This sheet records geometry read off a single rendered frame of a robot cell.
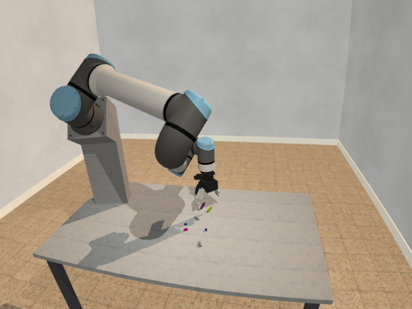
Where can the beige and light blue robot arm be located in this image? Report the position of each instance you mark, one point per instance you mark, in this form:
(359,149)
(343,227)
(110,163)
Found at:
(184,114)

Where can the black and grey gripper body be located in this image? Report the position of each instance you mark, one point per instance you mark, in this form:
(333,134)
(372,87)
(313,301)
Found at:
(208,182)

